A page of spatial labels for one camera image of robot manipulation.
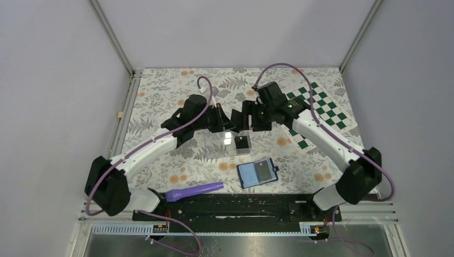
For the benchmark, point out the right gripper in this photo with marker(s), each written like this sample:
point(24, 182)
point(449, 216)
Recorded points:
point(250, 107)

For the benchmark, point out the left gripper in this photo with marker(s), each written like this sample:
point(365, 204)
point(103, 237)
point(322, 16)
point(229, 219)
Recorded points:
point(226, 124)

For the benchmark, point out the clear plastic card box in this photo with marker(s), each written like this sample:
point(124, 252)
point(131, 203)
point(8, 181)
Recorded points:
point(221, 144)

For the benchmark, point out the navy blue card holder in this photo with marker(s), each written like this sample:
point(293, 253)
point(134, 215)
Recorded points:
point(248, 176)

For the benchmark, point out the purple plastic handle tool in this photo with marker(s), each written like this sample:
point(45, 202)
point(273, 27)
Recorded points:
point(178, 194)

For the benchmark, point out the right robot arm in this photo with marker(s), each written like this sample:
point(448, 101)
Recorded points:
point(360, 167)

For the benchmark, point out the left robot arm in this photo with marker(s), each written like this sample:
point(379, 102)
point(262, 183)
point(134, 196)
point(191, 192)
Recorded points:
point(108, 179)

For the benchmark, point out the floral patterned table mat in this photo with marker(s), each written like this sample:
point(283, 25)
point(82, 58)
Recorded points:
point(162, 91)

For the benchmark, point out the green white checkerboard mat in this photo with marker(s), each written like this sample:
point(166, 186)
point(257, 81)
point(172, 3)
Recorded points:
point(329, 111)

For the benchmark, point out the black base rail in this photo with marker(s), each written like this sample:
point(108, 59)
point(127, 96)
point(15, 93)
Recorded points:
point(250, 213)

